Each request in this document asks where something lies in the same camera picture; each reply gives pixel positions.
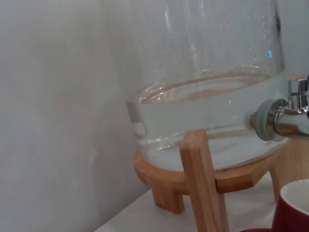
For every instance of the red ceramic cup white inside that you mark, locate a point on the red ceramic cup white inside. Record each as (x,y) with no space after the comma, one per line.
(287,212)

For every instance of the chrome faucet with lever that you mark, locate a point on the chrome faucet with lever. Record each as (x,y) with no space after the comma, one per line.
(287,120)

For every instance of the clear glass water dispenser jar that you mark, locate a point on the clear glass water dispenser jar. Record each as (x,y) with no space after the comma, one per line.
(205,84)

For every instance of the light wooden dispenser stand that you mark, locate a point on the light wooden dispenser stand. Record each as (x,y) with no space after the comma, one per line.
(202,181)

